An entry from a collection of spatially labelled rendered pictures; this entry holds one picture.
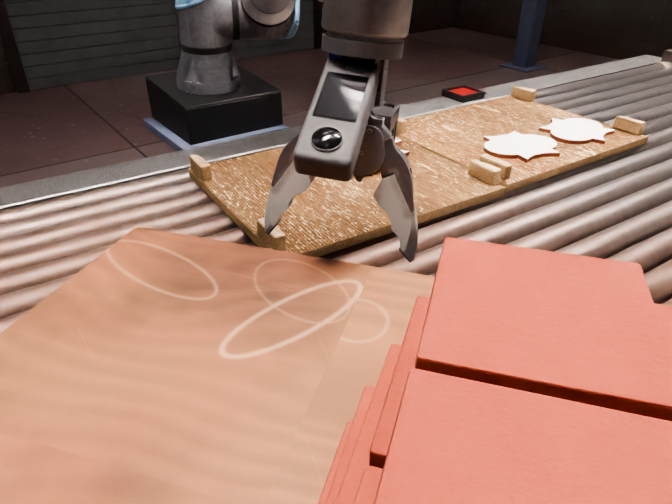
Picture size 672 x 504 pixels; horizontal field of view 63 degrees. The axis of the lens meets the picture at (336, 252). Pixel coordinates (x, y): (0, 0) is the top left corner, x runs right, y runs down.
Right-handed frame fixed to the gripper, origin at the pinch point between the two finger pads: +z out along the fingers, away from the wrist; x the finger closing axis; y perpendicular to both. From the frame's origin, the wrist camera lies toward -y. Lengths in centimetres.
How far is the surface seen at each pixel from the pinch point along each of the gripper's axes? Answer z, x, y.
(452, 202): 4.9, -10.9, 32.7
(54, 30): 44, 338, 382
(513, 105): -1, -21, 86
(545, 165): 2, -26, 51
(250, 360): 0.4, 1.9, -18.2
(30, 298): 13.8, 36.8, -1.0
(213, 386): 0.8, 3.3, -21.1
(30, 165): 99, 238, 222
